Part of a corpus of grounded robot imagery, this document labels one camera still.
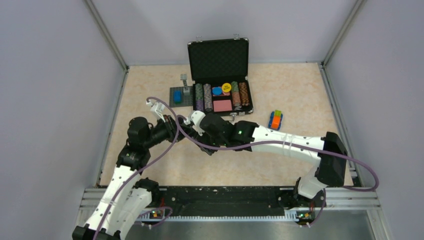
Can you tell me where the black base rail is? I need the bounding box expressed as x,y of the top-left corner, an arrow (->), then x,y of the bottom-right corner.
132,185 -> 329,223

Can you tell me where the green purple chip stack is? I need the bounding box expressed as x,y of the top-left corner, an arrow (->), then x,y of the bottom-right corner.
195,83 -> 204,112

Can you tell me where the colourful toy block car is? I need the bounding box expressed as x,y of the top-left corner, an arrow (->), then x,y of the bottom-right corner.
268,110 -> 284,131

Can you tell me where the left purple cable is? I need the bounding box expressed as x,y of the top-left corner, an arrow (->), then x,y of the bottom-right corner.
92,96 -> 181,240

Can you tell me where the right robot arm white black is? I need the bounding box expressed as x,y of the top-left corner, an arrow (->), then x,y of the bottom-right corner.
189,111 -> 347,206

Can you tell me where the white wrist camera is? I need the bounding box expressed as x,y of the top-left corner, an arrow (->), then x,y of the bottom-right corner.
146,100 -> 165,121
183,110 -> 206,136

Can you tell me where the grey lego baseplate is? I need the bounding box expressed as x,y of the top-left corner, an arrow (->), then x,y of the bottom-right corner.
169,86 -> 193,108

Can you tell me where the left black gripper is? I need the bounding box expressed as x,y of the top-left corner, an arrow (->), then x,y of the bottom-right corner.
143,114 -> 194,149

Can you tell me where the blue round chip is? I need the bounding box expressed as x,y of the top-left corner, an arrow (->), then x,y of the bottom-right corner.
211,86 -> 223,97

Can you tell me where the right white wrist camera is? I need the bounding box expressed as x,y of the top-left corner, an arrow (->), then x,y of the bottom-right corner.
183,110 -> 206,136

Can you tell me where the pink card deck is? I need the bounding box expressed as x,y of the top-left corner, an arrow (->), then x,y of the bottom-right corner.
213,99 -> 233,112

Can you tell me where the black poker chip case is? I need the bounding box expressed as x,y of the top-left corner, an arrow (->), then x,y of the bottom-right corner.
187,37 -> 254,116

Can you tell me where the purple cable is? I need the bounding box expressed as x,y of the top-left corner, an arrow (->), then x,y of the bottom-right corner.
175,114 -> 380,228
92,96 -> 181,240

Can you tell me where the grey lego tower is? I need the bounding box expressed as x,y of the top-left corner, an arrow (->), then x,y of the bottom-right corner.
180,73 -> 191,96

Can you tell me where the green orange chip stack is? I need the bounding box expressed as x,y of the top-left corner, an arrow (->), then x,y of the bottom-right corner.
231,81 -> 241,108

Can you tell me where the orange brown chip stack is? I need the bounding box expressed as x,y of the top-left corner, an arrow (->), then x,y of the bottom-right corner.
239,82 -> 250,106

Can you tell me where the yellow round chip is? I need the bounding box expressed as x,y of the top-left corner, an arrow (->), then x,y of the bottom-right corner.
221,82 -> 232,93

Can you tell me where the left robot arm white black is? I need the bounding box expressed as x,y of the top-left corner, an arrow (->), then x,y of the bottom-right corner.
71,115 -> 178,240

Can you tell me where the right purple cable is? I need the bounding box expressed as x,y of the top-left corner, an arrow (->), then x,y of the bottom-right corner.
175,114 -> 380,228

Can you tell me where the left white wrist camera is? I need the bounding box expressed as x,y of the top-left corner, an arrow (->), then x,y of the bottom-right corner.
146,100 -> 165,121

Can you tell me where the blue lego brick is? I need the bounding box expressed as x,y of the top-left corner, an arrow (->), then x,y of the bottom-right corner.
172,90 -> 183,104

